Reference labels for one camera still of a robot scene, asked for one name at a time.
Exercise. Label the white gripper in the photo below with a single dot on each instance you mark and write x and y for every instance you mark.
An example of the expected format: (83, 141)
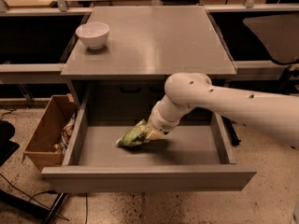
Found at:
(163, 122)

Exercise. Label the green jalapeno chip bag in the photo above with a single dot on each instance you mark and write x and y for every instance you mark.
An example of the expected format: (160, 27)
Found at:
(136, 136)

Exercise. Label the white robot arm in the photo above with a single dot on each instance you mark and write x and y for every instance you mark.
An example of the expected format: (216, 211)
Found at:
(276, 115)

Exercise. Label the grey open top drawer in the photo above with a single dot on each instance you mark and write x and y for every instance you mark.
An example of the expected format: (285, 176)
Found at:
(196, 156)

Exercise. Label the grey cabinet with counter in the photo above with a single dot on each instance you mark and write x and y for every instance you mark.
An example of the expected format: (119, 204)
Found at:
(148, 42)

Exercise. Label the brown cardboard box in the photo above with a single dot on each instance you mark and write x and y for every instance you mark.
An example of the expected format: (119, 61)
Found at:
(44, 149)

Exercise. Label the crumpled wrappers in box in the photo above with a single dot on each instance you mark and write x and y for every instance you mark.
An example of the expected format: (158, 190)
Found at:
(66, 134)

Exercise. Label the white ceramic bowl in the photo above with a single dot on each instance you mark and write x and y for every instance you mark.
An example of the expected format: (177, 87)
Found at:
(93, 35)

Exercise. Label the grey right side shelf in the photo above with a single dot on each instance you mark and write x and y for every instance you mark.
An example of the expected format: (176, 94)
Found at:
(262, 41)

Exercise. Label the grey shelf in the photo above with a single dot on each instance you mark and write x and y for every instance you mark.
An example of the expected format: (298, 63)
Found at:
(35, 43)
(262, 41)

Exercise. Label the black object at left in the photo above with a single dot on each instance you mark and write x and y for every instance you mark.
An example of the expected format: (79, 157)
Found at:
(7, 147)

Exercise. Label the grey left side shelf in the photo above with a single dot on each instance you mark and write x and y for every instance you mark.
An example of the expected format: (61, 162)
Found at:
(35, 43)

